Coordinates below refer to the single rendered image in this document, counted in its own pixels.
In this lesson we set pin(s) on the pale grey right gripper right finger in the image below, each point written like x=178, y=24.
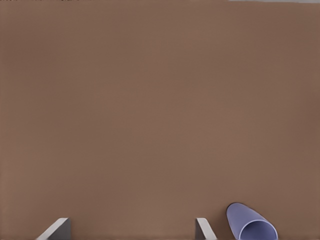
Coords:
x=203, y=229

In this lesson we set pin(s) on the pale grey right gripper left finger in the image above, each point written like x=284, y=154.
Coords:
x=60, y=229

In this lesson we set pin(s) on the purple cup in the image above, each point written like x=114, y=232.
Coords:
x=243, y=217

